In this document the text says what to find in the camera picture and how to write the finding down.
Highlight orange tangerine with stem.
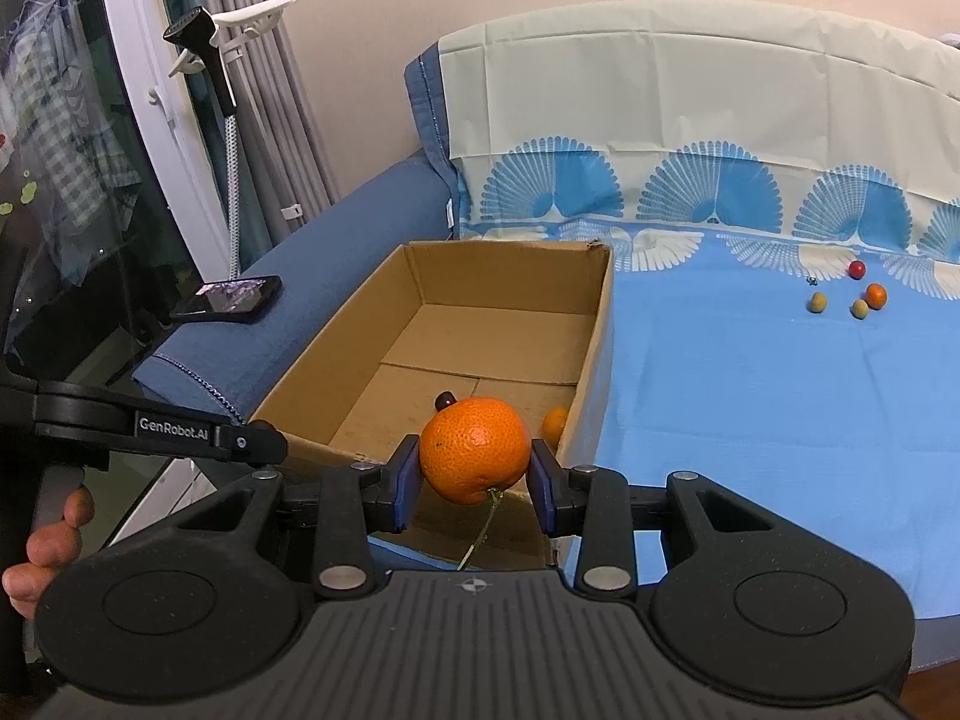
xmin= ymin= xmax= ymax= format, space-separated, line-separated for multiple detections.
xmin=418 ymin=396 xmax=531 ymax=572

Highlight cream and blue printed blanket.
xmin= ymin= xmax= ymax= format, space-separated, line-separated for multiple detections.
xmin=439 ymin=0 xmax=960 ymax=672

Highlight black smartphone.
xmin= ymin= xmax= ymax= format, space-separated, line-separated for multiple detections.
xmin=169 ymin=275 xmax=284 ymax=325

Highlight blue denim sofa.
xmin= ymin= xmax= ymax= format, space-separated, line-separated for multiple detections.
xmin=133 ymin=45 xmax=466 ymax=428

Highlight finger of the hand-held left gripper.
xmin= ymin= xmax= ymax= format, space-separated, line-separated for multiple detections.
xmin=227 ymin=420 xmax=290 ymax=467

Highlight person's left hand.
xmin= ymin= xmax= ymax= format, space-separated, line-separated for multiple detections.
xmin=0 ymin=486 xmax=96 ymax=621

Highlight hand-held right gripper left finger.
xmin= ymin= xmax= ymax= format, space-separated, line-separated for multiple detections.
xmin=210 ymin=433 xmax=422 ymax=601

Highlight white plastic hanger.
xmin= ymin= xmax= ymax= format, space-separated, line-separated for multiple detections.
xmin=169 ymin=0 xmax=299 ymax=77

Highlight plaid hanging clothes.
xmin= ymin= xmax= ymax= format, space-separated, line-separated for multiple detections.
xmin=0 ymin=15 xmax=143 ymax=286

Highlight white window frame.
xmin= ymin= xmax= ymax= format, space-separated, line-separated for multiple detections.
xmin=94 ymin=0 xmax=235 ymax=280

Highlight brown cardboard box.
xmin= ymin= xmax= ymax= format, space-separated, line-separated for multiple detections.
xmin=247 ymin=238 xmax=616 ymax=572

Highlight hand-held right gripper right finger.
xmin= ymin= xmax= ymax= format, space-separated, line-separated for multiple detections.
xmin=527 ymin=437 xmax=745 ymax=599

